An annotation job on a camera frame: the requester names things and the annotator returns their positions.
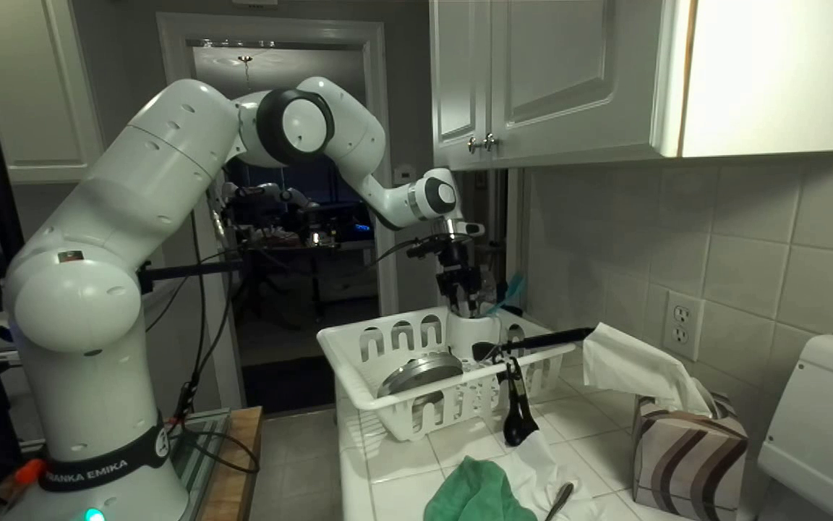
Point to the white towel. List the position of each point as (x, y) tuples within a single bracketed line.
[(639, 367)]

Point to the white wall cabinet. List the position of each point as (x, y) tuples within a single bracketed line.
[(572, 76)]

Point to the aluminium base frame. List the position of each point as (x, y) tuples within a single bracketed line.
[(201, 454)]

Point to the wooden table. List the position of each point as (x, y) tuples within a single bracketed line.
[(238, 464)]

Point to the black horizontal clamp rod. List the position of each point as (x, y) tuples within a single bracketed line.
[(186, 274)]

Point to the white gas stove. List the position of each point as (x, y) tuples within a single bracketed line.
[(822, 436)]

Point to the white dish cloth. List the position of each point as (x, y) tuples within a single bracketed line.
[(542, 464)]

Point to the white wall outlet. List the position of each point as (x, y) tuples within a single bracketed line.
[(685, 326)]

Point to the metal cabinet knob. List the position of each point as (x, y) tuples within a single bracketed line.
[(475, 147), (494, 144)]

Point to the glass pot lid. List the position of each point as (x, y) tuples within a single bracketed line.
[(422, 373)]

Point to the dark cluttered dining table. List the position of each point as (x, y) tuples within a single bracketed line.
[(339, 279)]

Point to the metal spoon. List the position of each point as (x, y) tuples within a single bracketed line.
[(559, 499)]

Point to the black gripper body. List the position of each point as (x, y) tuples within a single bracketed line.
[(461, 274)]

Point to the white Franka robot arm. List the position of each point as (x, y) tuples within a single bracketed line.
[(79, 290)]

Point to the teal slotted spatula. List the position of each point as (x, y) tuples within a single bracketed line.
[(513, 290)]

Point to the green cloth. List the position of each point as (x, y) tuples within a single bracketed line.
[(475, 493)]

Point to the white corner cupboard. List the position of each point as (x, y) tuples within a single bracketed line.
[(30, 98)]

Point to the white plastic dish rack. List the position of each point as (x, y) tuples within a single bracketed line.
[(360, 386)]

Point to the black ladle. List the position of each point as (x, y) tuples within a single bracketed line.
[(520, 422)]

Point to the white kitchen door frame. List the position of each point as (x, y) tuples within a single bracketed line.
[(377, 40)]

